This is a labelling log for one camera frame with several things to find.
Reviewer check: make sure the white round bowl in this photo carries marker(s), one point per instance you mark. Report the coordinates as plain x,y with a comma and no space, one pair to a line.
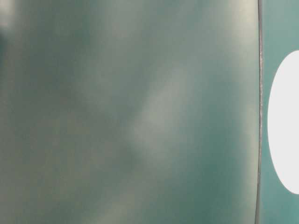
283,122

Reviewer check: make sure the green table mat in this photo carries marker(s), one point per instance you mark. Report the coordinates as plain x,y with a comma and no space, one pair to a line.
129,111

